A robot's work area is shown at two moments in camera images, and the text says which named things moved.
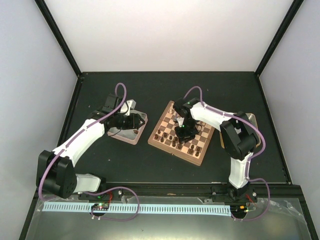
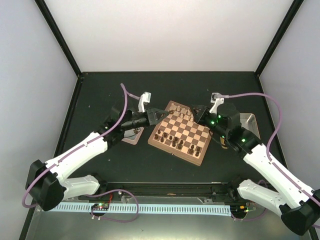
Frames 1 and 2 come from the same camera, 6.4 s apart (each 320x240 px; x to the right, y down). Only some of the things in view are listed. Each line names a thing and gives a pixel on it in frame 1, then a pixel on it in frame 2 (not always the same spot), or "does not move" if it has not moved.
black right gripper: (183, 137) to (199, 118)
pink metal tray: (130, 136) does not move
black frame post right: (293, 10) does not move
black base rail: (259, 192) does not move
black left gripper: (134, 122) to (151, 116)
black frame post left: (49, 19) does not move
